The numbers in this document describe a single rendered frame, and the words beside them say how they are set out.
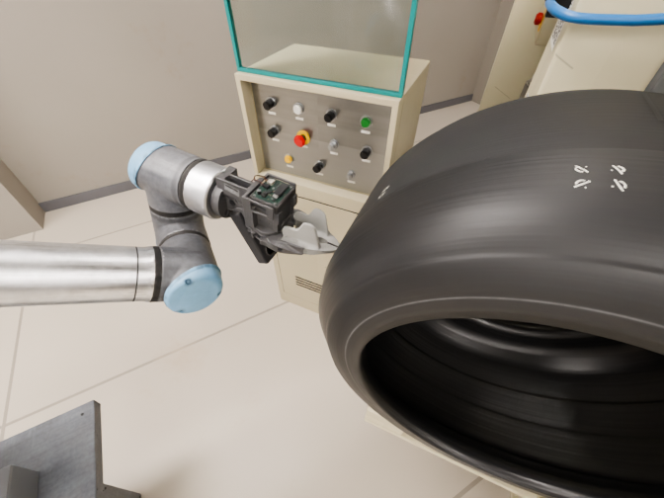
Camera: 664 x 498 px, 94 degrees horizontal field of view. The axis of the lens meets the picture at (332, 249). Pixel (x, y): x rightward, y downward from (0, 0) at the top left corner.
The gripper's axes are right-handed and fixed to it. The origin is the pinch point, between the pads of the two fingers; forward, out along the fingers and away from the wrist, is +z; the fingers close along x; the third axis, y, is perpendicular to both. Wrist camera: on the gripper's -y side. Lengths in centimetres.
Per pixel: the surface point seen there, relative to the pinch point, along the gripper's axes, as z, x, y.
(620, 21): 23.6, 25.2, 31.0
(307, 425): 2, 1, -125
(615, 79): 28.2, 28.2, 24.5
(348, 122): -20, 61, -11
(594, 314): 24.3, -12.7, 19.8
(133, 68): -208, 134, -61
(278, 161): -47, 61, -35
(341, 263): 4.2, -8.7, 8.6
